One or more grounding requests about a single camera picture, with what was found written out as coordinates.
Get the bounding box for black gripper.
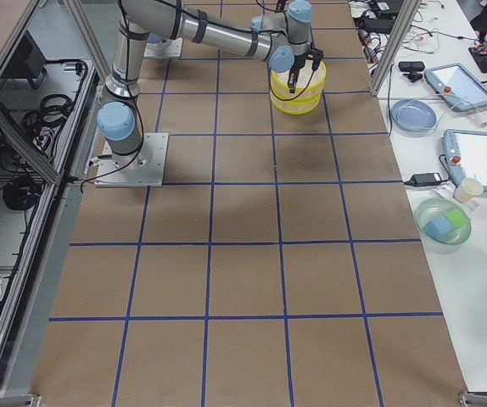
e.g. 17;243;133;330
287;52;311;94

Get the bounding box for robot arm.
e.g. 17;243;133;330
97;1;314;173

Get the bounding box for black webcam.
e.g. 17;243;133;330
398;61;425;83

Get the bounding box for blue plate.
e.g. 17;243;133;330
390;99;437;136

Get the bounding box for far teach pendant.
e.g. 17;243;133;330
423;63;487;111

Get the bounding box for teach pendant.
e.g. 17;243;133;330
442;129;487;192
423;63;487;111

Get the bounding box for black power adapter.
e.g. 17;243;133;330
404;172;446;187

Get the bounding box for near teach pendant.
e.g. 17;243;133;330
442;129;487;192

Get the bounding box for paper cup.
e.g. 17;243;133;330
453;178;484;203

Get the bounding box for green bowl with sponges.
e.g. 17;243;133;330
414;198;472;254

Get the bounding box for black camera cable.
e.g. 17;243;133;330
273;63;317;103

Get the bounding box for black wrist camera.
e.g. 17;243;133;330
307;47;324;72

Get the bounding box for aluminium frame post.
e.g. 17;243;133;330
369;0;421;97

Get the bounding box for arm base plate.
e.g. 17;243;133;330
143;34;183;59
93;133;169;187

